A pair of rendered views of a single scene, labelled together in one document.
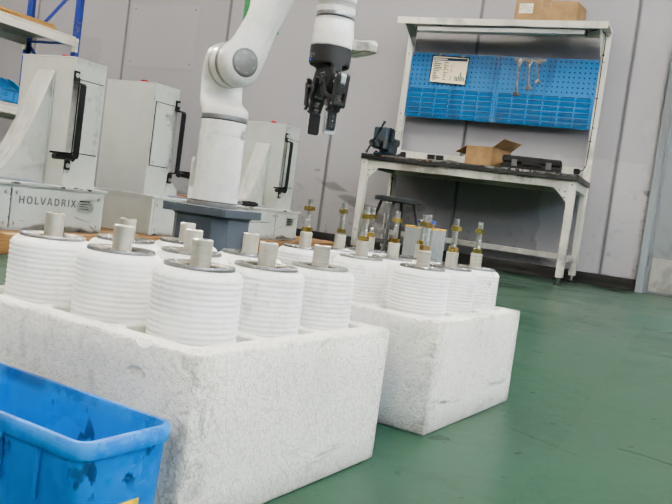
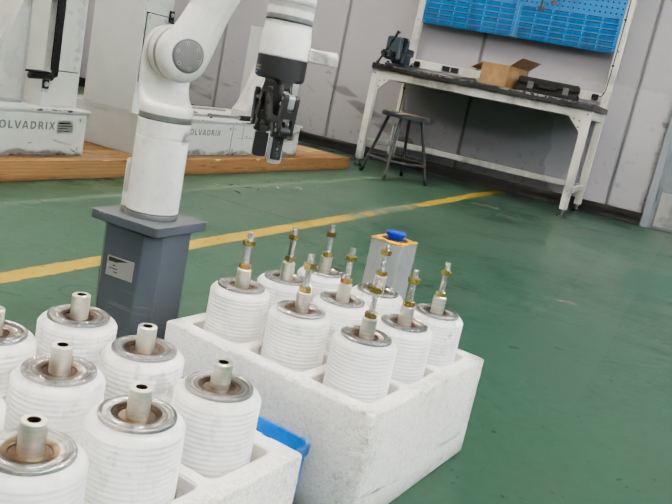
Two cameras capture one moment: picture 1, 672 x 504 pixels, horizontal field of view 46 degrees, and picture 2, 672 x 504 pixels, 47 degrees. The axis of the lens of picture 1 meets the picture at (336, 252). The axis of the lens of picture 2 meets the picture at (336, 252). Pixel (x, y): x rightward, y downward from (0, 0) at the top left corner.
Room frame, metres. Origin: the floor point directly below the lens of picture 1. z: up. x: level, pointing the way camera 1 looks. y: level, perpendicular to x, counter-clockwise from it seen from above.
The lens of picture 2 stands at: (0.25, -0.07, 0.60)
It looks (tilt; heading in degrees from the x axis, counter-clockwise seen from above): 13 degrees down; 0
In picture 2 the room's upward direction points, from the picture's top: 12 degrees clockwise
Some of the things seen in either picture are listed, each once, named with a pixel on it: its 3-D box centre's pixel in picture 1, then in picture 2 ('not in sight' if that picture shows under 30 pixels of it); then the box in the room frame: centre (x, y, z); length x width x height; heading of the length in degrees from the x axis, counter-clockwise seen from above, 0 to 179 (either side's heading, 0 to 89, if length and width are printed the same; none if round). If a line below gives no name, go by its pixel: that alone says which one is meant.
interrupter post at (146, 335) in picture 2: (250, 245); (146, 339); (1.09, 0.12, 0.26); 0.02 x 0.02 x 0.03
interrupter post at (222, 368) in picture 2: (321, 257); (221, 375); (1.03, 0.02, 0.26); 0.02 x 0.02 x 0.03
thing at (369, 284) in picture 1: (354, 309); (289, 365); (1.36, -0.04, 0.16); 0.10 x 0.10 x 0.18
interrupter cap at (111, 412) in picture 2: (266, 267); (137, 414); (0.93, 0.08, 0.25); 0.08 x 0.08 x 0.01
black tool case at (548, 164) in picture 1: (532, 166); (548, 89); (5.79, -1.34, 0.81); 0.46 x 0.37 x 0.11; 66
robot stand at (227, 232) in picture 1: (204, 280); (139, 294); (1.58, 0.26, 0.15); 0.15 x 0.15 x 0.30; 66
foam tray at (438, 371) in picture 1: (380, 343); (323, 389); (1.46, -0.11, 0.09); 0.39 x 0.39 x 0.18; 59
